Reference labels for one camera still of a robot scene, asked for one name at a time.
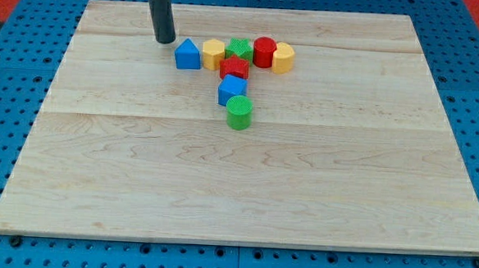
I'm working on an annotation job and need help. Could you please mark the red cylinder block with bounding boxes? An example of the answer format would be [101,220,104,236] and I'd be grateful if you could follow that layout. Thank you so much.
[253,37,277,68]

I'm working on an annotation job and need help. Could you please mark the yellow heart block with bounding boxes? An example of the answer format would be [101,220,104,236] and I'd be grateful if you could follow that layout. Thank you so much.
[271,42,295,75]

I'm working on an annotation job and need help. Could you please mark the yellow hexagon block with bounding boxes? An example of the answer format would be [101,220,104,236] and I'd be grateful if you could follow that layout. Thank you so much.
[202,39,226,70]

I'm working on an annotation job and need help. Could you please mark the green star block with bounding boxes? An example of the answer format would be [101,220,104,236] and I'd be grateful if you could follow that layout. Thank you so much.
[225,38,253,62]

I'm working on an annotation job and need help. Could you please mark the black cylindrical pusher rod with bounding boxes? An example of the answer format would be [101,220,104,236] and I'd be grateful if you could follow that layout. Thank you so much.
[148,0,176,44]

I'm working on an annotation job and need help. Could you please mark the blue cube block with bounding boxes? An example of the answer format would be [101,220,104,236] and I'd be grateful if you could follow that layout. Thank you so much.
[217,75,248,106]

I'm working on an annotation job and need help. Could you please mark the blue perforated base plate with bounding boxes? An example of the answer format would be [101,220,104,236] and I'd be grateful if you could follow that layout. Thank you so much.
[0,0,479,268]

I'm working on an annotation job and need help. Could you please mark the light wooden board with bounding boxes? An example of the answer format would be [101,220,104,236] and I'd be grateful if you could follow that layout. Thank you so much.
[0,0,479,257]

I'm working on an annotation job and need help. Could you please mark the green cylinder block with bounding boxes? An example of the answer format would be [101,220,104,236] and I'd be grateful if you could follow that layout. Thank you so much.
[226,95,253,131]

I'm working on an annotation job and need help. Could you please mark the red star block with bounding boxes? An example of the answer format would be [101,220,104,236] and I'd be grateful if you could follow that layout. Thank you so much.
[219,54,250,79]

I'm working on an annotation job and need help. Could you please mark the blue triangle block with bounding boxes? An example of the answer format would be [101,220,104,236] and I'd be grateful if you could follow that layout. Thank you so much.
[175,39,201,70]

